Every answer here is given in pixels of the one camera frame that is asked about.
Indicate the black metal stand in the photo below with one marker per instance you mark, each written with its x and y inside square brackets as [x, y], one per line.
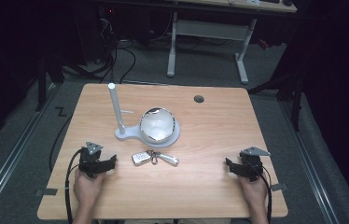
[43, 77]
[290, 90]

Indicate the white-legged wooden desk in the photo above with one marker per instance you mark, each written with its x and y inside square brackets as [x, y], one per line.
[210, 29]

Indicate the person's left hand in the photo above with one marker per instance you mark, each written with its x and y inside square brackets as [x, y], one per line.
[86, 186]

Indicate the grey tape strip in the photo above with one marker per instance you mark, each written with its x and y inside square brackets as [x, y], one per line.
[48, 192]
[279, 187]

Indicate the silver car key fob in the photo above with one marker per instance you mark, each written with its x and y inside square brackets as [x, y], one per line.
[140, 158]

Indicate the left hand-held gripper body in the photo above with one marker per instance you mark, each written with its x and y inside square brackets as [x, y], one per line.
[90, 161]

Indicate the round black table grommet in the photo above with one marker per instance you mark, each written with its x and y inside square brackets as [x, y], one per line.
[198, 99]

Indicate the shiny silver bowl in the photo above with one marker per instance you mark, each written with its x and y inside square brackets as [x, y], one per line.
[157, 125]

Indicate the metal floor rail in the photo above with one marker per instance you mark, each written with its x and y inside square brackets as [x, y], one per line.
[11, 155]
[309, 158]

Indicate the person's right hand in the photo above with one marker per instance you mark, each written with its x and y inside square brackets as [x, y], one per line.
[253, 191]

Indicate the silver metal keys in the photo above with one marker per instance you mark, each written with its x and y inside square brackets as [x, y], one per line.
[169, 159]

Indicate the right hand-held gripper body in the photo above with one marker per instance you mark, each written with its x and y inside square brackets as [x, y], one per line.
[250, 165]

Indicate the white stand with pole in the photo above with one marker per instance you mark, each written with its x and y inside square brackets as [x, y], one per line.
[117, 109]

